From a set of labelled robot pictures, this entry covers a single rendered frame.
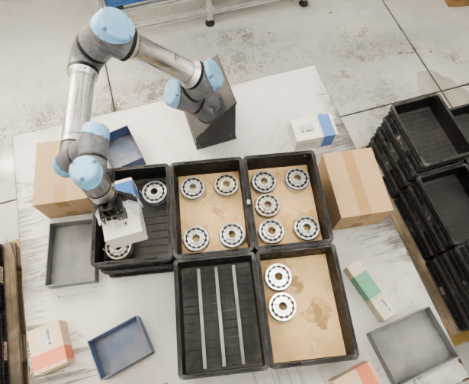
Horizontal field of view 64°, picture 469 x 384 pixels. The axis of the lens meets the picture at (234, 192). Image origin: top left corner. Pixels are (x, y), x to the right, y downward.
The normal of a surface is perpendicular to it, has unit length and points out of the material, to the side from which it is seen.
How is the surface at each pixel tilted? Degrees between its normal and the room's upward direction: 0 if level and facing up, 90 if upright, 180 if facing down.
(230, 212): 0
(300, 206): 0
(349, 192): 0
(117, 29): 40
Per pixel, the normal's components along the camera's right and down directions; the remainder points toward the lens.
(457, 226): 0.00, -0.40
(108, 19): 0.65, -0.31
